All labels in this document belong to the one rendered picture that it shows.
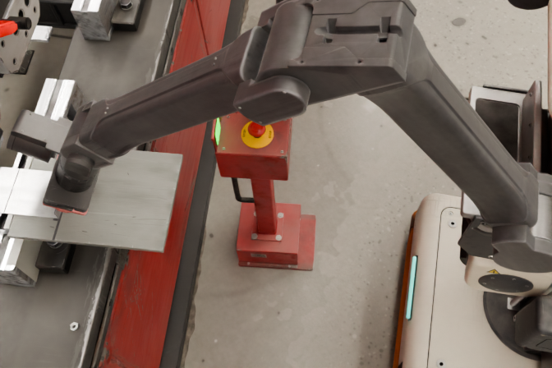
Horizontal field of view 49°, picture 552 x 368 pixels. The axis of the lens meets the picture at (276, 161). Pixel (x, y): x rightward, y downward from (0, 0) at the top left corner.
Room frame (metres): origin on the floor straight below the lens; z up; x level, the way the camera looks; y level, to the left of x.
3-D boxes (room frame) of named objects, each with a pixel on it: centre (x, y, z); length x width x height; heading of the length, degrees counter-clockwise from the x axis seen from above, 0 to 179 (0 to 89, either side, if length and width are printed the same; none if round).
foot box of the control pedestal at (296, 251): (0.73, 0.01, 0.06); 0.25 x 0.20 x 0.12; 82
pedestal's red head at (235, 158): (0.73, 0.04, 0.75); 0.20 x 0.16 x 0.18; 172
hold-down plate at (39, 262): (0.51, 0.39, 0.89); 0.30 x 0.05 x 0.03; 170
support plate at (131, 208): (0.45, 0.31, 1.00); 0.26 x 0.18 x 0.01; 80
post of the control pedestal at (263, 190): (0.73, 0.04, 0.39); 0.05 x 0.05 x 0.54; 82
